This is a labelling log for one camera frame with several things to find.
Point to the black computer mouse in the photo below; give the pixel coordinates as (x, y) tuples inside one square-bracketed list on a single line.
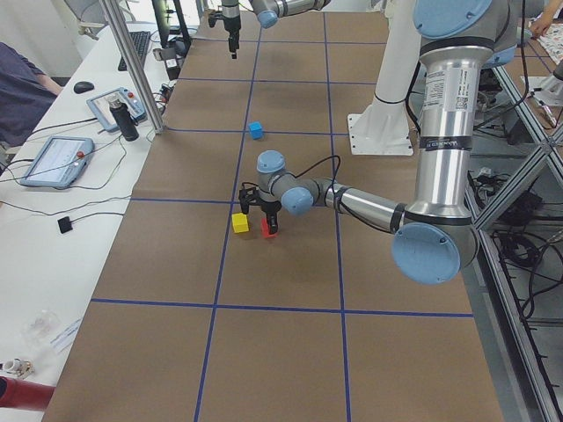
[(83, 87)]

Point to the person in dark shirt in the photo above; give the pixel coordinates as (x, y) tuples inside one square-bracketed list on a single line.
[(26, 95)]

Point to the teach pendant tablet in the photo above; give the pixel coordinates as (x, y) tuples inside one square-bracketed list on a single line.
[(61, 160), (104, 107)]

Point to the blue cube block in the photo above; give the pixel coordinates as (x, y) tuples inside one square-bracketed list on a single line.
[(255, 130)]

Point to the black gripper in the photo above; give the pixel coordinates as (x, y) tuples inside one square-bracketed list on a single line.
[(230, 18), (269, 207)]

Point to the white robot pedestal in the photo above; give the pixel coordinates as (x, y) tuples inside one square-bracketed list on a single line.
[(382, 129)]

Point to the black water bottle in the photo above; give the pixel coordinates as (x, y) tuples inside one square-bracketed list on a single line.
[(123, 118)]

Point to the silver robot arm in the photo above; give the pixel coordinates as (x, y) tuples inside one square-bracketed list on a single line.
[(433, 236), (267, 12)]

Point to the small black square pad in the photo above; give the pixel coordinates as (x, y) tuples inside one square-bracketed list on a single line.
[(65, 224)]

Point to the yellow cube block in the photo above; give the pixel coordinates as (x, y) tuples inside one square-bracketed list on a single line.
[(239, 223)]

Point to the black keyboard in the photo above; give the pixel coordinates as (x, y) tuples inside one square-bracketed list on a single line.
[(141, 42)]

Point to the red cube block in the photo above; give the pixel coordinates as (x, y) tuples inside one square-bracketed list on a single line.
[(265, 229)]

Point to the black computer monitor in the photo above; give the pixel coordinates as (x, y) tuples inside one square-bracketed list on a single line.
[(163, 13)]

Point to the near teach pendant tablet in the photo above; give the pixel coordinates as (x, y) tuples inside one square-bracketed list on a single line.
[(61, 160)]

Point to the far teach pendant tablet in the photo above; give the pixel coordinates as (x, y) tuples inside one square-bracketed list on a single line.
[(104, 107)]

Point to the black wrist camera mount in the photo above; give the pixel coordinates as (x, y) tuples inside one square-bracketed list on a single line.
[(213, 18)]

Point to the red cylinder object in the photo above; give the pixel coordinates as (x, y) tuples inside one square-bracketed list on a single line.
[(23, 395)]

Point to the aluminium frame post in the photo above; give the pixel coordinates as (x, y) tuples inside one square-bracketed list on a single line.
[(124, 43)]

